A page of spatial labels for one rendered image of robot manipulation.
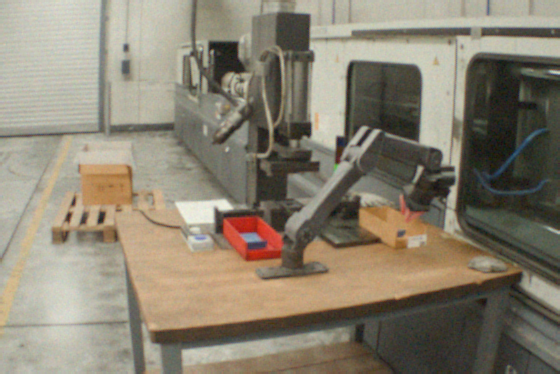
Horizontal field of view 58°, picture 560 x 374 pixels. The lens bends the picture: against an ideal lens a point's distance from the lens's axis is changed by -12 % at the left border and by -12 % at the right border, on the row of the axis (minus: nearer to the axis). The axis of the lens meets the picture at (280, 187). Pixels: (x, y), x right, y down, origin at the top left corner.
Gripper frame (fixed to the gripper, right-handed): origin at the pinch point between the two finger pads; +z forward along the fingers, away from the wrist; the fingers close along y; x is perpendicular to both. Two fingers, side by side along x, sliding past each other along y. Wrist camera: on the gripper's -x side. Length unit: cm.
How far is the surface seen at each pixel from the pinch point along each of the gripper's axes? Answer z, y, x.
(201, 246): 15, 3, 65
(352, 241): 8.4, -2.3, 17.6
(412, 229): 6.6, -0.2, -5.8
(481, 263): -9.2, -28.0, -11.9
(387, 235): 6.0, -2.6, 5.6
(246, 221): 18, 16, 47
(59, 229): 236, 197, 122
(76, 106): 552, 770, 118
